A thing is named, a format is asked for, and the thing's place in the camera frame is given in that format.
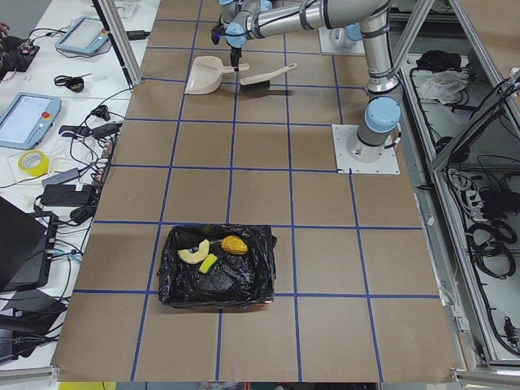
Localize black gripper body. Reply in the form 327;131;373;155
230;47;241;68

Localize beige plastic dustpan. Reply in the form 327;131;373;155
184;56;249;95

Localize brown toy potato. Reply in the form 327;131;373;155
221;235;249;255

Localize yellow green sponge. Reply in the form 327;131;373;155
198;253;218;275

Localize toy croissant piece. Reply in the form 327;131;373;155
177;239;210;264

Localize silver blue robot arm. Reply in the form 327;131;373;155
211;1;379;49
212;0;400;101

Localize bin with black bag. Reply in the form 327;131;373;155
157;224;277;308

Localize blue teach pendant far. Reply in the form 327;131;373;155
54;16;109;57

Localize blue teach pendant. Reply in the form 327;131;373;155
1;92;62;150
54;16;109;57

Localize black small bowl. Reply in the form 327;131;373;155
65;77;85;93

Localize white cloth bundle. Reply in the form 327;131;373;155
418;70;470;105

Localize blue teach pendant near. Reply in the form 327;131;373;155
1;92;62;150

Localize yellow tape roll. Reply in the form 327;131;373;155
17;150;50;177

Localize black power adapter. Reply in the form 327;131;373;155
40;184;94;207

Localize black laptop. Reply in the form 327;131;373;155
1;198;58;293

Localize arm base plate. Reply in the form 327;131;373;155
318;24;365;56
331;124;400;175

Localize aluminium frame post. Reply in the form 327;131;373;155
92;0;142;89

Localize black cable coil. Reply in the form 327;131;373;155
465;221;519;281

